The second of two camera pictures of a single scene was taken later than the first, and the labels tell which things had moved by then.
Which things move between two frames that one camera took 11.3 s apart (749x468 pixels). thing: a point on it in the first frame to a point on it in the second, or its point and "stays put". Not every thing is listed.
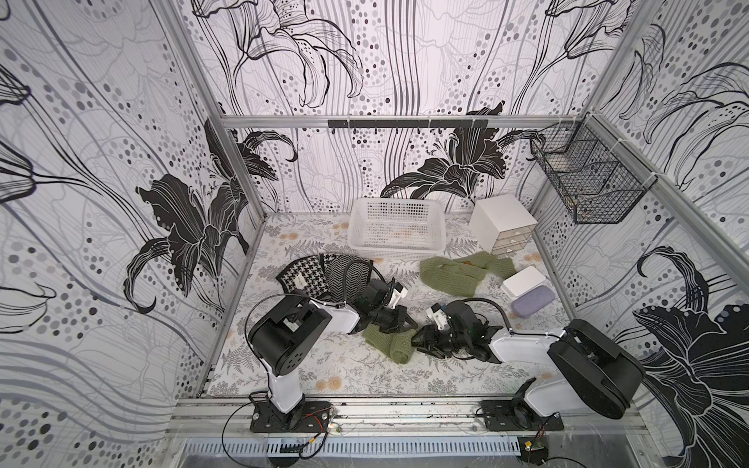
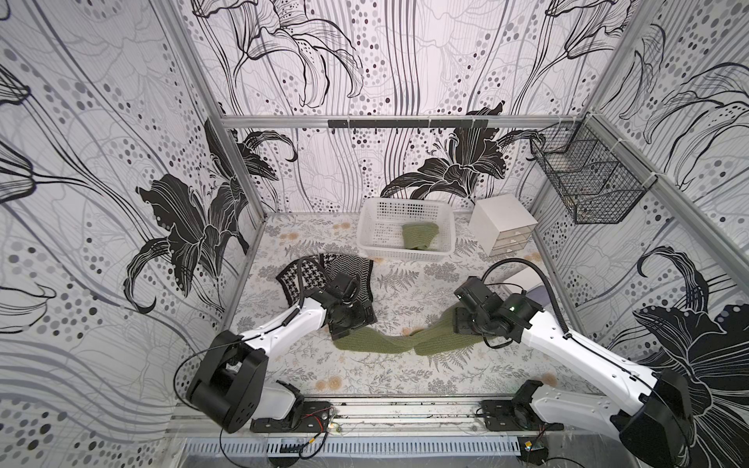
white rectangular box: x=523 y=282 stays put
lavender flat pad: x=532 y=301 stays put
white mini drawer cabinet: x=501 y=224 stays put
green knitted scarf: x=397 y=344 to x=418 y=235
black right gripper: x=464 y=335 to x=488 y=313
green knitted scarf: x=460 y=277 to x=437 y=336
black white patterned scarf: x=333 y=276 stays put
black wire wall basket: x=597 y=175 stays put
